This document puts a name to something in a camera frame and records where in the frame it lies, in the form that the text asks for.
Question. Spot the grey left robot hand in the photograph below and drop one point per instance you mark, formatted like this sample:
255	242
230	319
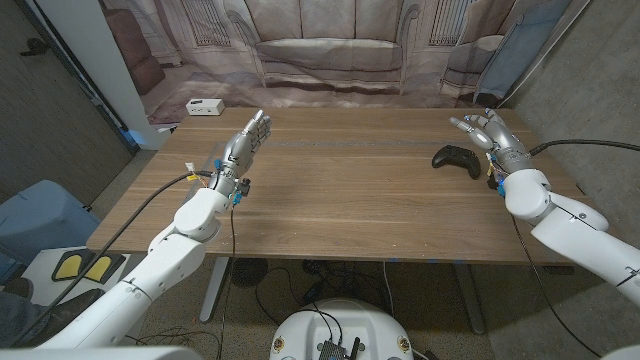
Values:
242	150

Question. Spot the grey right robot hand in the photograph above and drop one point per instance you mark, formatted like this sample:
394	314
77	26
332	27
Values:
500	142

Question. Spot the black game controller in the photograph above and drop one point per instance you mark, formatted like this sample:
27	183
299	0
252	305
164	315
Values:
456	157

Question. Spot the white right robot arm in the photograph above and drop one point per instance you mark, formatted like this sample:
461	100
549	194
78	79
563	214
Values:
575	235

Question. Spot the white power strip box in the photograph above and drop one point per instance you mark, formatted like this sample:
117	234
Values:
204	106

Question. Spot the black round floor fan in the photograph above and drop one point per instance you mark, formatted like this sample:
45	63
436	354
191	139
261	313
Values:
248	272

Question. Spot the printed living room backdrop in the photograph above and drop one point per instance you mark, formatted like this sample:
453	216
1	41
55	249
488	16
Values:
330	55

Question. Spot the white table leg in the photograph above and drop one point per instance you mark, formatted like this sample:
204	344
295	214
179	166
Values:
215	290

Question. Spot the grey table leg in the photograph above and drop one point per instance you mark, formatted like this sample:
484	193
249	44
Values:
470	300

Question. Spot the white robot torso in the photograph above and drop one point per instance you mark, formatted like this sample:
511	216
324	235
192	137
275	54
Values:
305	325

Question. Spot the yellow and black foot pedal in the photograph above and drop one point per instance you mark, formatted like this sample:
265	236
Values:
70	266

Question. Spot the blue plastic bin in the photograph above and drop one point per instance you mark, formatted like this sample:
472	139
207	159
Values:
40	215

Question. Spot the black antenna module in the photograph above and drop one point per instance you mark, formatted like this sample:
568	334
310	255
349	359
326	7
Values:
332	350

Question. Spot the black shoe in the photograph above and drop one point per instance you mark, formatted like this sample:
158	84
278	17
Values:
70	310

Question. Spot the white flat floor plate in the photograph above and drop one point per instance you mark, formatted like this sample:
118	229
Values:
42	287

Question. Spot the person's leg in jeans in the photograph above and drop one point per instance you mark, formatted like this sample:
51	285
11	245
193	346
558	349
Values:
20	317

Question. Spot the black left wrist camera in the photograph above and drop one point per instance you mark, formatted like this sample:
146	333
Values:
244	187

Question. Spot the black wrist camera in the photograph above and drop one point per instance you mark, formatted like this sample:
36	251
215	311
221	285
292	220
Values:
493	182
244	187

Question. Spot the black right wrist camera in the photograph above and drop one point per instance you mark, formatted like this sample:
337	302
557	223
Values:
493	182

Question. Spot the white wall panel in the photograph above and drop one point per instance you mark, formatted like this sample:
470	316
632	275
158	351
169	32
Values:
100	60

